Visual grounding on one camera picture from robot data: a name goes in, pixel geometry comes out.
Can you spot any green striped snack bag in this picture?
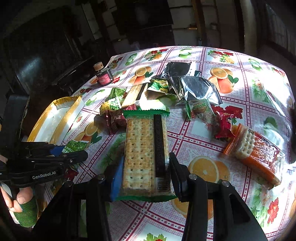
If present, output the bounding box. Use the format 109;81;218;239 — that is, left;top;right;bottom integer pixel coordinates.
109;87;126;100

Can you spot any clear nut mix packet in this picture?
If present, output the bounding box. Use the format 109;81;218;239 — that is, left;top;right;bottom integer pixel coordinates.
186;99;218;139

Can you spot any dark red gold snack bag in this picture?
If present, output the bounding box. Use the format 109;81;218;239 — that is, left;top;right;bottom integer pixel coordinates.
105;109;126;135

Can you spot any yellow green snack bag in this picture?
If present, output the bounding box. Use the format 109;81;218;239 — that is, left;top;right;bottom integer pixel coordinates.
100;97;121;116

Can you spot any floral fruit print tablecloth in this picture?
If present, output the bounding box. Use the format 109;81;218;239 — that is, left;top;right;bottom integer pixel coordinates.
63;46;295;240

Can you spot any small red snack packet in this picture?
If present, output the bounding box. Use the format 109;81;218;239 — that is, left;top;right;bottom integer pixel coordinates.
215;110;235;138

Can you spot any green yellow snack packet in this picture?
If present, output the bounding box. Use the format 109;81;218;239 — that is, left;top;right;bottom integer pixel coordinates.
147;79;169;94

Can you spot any light green snack bag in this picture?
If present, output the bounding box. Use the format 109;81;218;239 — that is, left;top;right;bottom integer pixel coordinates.
138;92;178;112

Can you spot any dark foil snack bag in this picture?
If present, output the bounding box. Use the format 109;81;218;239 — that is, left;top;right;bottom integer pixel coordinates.
160;62;191;78

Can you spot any orange cracker pack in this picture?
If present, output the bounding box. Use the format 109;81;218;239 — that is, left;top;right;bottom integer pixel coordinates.
224;124;285;186

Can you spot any left hand with green tape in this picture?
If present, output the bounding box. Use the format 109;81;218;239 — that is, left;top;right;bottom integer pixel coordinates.
1;183;38;228

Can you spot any pink labelled jar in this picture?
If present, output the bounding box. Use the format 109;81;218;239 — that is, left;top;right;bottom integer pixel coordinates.
96;68;113;86

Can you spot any green-edged cracker pack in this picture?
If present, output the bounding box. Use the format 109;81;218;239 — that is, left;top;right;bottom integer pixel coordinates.
121;83;148;108
117;109;175;202

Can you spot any silver foil snack bag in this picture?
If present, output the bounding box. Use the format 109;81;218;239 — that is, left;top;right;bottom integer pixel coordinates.
169;75;223;105

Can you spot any yellow white shallow box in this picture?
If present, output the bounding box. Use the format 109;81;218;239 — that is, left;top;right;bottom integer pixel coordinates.
27;96;84;145

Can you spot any green peas snack bag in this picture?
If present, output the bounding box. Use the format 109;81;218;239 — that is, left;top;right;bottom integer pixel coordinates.
62;140;89;154

